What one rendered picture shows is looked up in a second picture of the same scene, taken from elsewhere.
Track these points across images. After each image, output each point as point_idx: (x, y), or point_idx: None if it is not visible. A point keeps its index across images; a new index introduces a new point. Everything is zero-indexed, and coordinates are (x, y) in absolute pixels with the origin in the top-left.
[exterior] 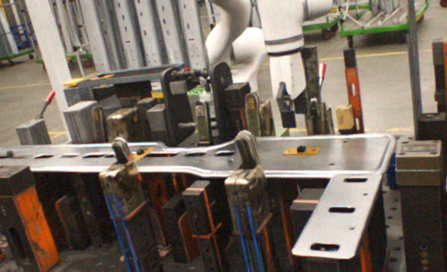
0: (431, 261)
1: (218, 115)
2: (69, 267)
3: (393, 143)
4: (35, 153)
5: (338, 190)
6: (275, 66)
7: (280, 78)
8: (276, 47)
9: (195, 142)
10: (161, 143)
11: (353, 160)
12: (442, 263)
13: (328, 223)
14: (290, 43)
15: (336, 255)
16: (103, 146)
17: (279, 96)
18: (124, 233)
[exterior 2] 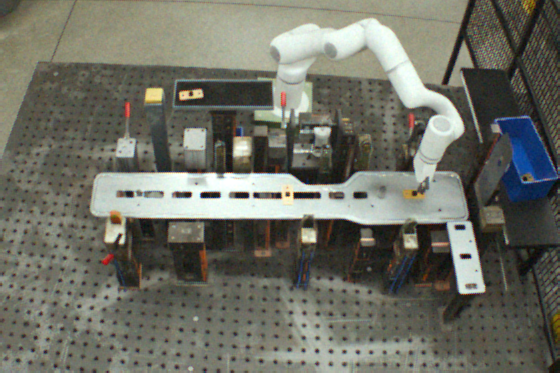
0: (480, 252)
1: (337, 153)
2: (216, 269)
3: (461, 184)
4: (164, 189)
5: (456, 238)
6: (427, 169)
7: (427, 175)
8: (432, 161)
9: (304, 162)
10: (293, 178)
11: (449, 205)
12: (484, 252)
13: (464, 268)
14: (439, 159)
15: (478, 291)
16: (233, 179)
17: (428, 187)
18: (303, 262)
